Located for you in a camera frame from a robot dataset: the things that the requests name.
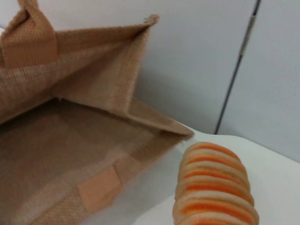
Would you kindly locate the orange striped bread loaf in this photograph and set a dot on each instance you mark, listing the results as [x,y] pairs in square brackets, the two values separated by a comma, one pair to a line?
[211,187]

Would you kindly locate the brown jute handbag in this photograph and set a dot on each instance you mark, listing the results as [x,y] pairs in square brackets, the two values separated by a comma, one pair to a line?
[70,129]

